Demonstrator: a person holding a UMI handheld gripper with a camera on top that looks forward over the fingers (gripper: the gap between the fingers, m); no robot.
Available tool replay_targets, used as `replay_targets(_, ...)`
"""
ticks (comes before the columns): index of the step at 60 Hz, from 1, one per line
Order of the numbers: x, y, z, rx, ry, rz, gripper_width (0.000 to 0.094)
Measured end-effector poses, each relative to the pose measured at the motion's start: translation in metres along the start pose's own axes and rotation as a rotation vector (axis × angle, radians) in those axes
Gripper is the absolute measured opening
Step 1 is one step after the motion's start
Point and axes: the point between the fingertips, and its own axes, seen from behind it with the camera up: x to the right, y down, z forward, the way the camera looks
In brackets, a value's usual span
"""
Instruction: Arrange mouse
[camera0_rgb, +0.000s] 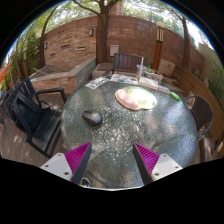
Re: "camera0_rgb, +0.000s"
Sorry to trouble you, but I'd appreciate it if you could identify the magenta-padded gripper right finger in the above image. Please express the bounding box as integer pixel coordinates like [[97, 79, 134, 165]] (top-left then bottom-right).
[[132, 142, 184, 186]]

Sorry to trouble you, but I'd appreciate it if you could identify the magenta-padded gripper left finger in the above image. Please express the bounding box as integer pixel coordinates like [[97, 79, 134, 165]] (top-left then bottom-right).
[[39, 141, 93, 185]]

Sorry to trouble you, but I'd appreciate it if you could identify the grey computer mouse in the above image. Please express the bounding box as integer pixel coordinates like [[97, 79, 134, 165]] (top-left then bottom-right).
[[81, 109, 103, 127]]

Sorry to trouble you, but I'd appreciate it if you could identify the pastel round mouse pad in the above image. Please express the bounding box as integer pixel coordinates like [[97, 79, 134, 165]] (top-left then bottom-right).
[[114, 85, 158, 111]]

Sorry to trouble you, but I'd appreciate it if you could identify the black slatted garden chair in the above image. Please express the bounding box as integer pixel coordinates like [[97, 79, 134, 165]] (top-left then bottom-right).
[[3, 77, 68, 159]]

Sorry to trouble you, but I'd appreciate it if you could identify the dark wicker armchair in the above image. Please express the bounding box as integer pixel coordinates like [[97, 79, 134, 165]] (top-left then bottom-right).
[[181, 94, 214, 138]]

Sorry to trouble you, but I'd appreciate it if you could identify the small green object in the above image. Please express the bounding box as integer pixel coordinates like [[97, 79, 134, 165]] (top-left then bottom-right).
[[169, 91, 181, 102]]

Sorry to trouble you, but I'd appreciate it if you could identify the small white blue booklet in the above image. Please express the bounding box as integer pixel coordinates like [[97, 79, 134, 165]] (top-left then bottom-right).
[[157, 84, 171, 95]]

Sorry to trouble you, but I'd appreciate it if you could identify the thick white open book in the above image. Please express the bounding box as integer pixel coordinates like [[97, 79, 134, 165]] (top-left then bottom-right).
[[138, 77, 159, 91]]

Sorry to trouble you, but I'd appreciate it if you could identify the raised stone planter bed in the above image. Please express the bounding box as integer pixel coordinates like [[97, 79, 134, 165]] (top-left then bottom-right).
[[29, 57, 98, 96]]

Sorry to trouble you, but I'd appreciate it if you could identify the curved wooden bench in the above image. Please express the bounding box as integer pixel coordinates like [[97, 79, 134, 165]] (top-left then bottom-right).
[[173, 64, 224, 141]]

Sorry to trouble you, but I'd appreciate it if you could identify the white planter with plants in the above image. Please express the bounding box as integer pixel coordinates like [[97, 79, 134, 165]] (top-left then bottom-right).
[[143, 66, 164, 84]]

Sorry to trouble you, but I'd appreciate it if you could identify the white license plate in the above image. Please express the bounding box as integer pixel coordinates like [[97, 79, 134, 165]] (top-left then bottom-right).
[[84, 77, 110, 90]]

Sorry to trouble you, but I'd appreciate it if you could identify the clear plastic cup with straw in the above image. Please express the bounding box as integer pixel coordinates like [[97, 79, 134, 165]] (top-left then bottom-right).
[[135, 56, 148, 81]]

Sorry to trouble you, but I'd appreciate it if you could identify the tilted beige stone slab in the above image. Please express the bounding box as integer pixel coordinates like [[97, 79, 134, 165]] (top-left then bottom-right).
[[158, 58, 176, 78]]

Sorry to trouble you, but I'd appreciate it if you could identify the dark wooden slatted chair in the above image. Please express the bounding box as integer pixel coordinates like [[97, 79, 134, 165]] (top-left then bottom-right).
[[103, 52, 145, 77]]

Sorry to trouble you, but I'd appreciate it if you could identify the thin leaning tree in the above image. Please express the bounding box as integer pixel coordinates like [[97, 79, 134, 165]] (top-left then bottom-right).
[[38, 6, 59, 68]]

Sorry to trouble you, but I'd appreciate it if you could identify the slim straight tree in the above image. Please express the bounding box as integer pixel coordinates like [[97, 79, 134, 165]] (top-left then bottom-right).
[[173, 13, 192, 69]]

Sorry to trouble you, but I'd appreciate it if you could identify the thick forked tree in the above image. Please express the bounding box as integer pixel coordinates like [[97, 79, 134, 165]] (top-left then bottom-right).
[[71, 0, 116, 64]]

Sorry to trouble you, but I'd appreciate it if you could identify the wooden garden lamp post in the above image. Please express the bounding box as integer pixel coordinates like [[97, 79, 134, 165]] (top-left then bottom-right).
[[151, 21, 166, 71]]

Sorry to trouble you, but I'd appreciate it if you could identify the grey wall utility box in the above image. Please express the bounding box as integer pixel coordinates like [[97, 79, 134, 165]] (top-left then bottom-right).
[[109, 44, 120, 57]]

